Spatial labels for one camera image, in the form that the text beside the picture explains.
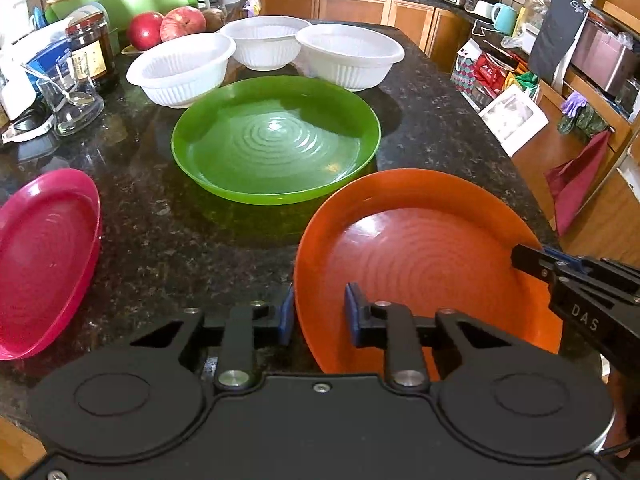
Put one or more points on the brown kiwi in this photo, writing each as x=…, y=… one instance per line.
x=214, y=19

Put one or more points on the silver metal appliance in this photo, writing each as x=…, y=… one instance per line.
x=600, y=55

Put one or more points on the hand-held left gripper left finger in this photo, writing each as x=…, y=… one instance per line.
x=286, y=317

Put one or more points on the blue white packet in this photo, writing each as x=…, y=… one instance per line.
x=47, y=60

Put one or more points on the black apron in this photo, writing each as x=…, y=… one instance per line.
x=560, y=25

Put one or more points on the white ribbed bowl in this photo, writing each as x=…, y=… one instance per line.
x=265, y=40
x=345, y=55
x=175, y=70

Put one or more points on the dark red apple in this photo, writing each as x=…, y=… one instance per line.
x=145, y=30

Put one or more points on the dark glass jar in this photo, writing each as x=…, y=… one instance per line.
x=92, y=55

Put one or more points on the wooden base cabinets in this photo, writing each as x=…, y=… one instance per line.
x=360, y=7

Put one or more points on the mint green mug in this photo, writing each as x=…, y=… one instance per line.
x=505, y=17

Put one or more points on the pink plate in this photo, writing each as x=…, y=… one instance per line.
x=45, y=260

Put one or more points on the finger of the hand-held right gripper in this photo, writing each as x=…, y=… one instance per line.
x=567, y=256
x=532, y=260

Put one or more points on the patterned gift bag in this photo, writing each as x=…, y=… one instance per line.
x=465, y=67

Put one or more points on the pink red apple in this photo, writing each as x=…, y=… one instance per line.
x=182, y=22

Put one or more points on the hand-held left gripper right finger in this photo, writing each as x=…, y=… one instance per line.
x=352, y=320

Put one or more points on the dark red cloth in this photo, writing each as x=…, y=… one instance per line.
x=575, y=180

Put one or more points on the green plate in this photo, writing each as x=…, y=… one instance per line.
x=275, y=140

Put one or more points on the white cardboard box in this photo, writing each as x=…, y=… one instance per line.
x=510, y=117

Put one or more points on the purple gloves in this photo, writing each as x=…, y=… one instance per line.
x=572, y=102

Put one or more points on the red packets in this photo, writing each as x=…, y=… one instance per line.
x=492, y=72

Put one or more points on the orange plate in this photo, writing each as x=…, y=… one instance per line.
x=425, y=250

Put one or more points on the clear glass cup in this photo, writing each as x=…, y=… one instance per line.
x=70, y=112

